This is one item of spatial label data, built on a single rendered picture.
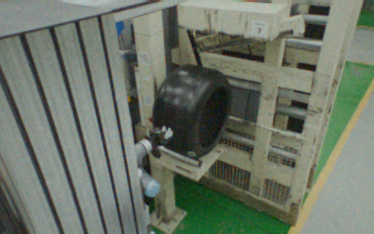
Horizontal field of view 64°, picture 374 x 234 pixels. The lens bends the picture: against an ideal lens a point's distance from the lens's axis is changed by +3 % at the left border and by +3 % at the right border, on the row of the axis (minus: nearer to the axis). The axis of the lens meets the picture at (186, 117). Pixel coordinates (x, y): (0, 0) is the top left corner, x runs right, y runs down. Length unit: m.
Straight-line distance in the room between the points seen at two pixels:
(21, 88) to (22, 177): 0.15
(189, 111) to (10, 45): 1.21
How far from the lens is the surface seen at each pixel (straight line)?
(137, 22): 1.81
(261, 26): 1.70
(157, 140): 1.54
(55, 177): 0.61
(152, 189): 1.38
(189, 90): 1.62
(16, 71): 0.50
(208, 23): 1.84
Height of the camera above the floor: 2.14
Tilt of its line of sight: 32 degrees down
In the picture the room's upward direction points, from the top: 2 degrees counter-clockwise
